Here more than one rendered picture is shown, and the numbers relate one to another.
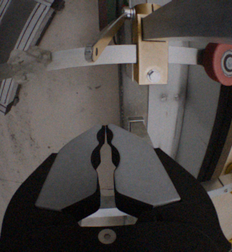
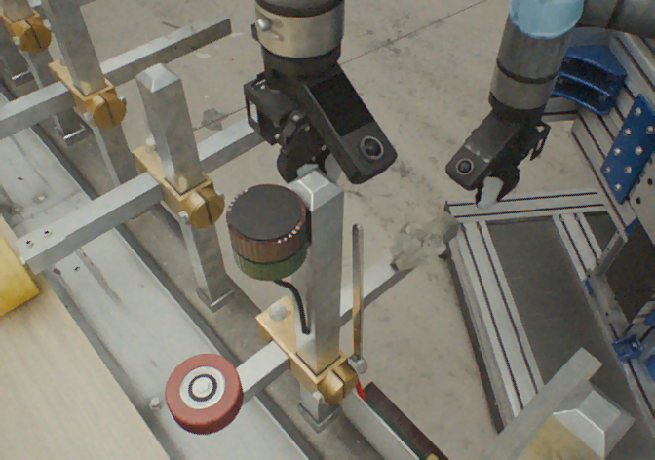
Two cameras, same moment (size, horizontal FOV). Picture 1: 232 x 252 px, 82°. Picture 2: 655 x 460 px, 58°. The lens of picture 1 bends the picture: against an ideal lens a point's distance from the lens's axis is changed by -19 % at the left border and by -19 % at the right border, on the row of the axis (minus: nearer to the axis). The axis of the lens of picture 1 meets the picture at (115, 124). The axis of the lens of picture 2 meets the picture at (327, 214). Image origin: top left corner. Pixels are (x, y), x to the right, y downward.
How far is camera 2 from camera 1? 55 cm
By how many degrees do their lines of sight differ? 27
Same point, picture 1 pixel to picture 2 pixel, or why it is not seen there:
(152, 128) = (163, 323)
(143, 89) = (244, 348)
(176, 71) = (192, 444)
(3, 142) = (419, 144)
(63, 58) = (380, 272)
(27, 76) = (404, 234)
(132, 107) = (240, 315)
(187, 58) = (251, 366)
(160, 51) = (292, 340)
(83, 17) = not seen: outside the picture
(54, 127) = not seen: hidden behind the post
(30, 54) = (418, 254)
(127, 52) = not seen: hidden behind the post
